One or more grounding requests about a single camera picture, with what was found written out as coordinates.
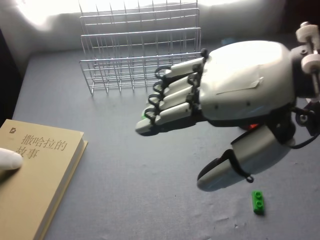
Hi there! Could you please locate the grey table cloth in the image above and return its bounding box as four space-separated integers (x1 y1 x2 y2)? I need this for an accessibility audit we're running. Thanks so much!
0 32 320 240

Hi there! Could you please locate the tan paperback book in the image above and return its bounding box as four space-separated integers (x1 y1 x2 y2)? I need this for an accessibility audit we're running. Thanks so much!
0 119 89 240

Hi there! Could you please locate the white wire file rack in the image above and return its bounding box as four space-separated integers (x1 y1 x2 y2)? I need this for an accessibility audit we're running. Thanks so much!
79 0 202 96

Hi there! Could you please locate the green toy brick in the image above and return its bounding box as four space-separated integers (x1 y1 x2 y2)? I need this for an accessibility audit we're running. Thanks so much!
251 190 266 216

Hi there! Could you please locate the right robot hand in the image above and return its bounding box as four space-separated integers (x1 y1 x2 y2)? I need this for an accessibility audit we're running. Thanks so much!
134 39 297 193

